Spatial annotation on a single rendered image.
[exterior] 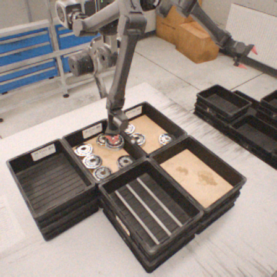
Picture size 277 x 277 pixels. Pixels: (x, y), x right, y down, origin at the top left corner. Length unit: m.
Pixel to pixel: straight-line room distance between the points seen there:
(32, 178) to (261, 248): 1.18
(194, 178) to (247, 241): 0.38
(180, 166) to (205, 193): 0.21
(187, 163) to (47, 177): 0.75
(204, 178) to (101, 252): 0.63
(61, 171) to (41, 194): 0.16
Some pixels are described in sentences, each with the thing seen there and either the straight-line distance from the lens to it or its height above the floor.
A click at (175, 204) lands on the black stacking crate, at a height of 0.83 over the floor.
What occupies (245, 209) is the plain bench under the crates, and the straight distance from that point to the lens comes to 1.55.
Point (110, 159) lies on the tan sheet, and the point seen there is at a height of 0.83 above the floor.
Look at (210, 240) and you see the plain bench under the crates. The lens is 1.40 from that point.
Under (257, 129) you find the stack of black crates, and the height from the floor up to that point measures 0.38.
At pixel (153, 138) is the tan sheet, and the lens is 1.60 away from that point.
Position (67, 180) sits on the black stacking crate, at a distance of 1.42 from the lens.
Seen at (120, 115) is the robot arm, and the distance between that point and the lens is 1.24.
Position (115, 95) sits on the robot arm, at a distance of 1.21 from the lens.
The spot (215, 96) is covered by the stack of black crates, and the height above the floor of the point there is 0.49.
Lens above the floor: 1.92
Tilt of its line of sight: 43 degrees down
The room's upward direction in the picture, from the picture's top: 1 degrees clockwise
